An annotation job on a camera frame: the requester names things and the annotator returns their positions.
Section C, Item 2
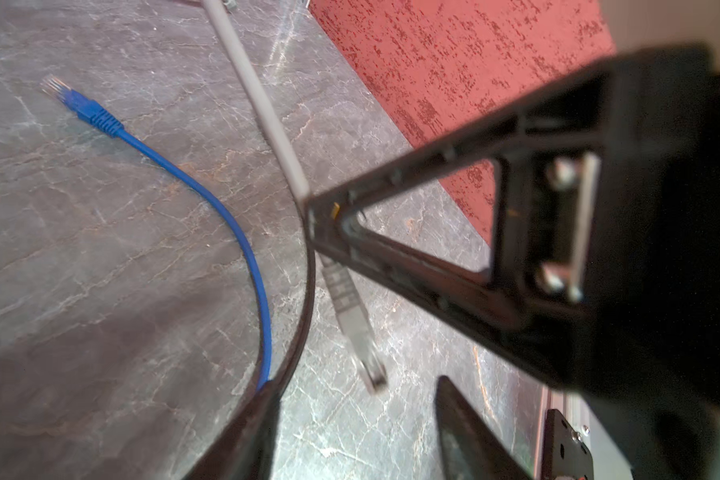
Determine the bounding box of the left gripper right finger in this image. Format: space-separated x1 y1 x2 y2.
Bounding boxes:
434 376 530 480

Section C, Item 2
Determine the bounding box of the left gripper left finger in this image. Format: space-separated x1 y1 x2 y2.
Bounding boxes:
184 381 280 480

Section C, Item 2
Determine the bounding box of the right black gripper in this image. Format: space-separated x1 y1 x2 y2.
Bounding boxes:
575 41 720 480

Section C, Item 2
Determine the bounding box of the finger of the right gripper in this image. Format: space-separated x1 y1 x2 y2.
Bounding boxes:
305 45 712 387

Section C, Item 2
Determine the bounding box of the black cable with plug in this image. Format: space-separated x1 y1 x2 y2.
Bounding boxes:
269 227 318 397

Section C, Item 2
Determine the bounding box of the grey thin cable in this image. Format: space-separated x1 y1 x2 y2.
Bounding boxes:
200 0 390 395

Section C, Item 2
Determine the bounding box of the blue ethernet cable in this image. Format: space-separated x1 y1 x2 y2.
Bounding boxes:
40 74 274 391

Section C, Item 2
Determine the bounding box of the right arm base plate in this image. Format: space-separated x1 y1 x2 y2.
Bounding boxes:
540 409 595 480

